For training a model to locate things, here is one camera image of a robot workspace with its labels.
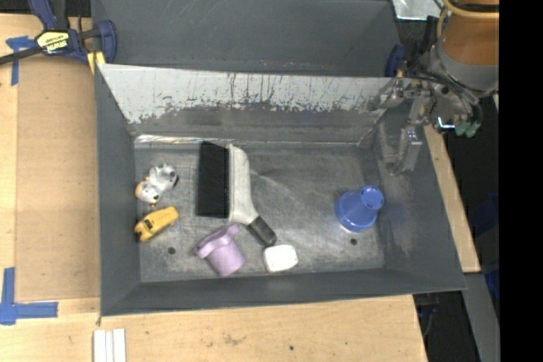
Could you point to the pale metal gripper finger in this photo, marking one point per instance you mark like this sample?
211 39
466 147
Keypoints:
413 152
401 157

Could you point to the white rounded box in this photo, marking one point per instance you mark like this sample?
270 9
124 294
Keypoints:
280 258

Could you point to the white brush with black bristles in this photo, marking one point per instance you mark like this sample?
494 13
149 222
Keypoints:
239 186

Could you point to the blue plastic cup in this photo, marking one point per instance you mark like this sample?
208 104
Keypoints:
358 209

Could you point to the yellow toy car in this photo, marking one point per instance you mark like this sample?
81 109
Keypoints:
155 222

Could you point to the grey metal bin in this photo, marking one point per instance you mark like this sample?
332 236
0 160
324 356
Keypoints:
297 191

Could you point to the lilac plastic cup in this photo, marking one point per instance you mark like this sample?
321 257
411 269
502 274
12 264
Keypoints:
225 252

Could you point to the white and grey toy animal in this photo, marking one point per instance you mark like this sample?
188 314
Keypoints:
158 181

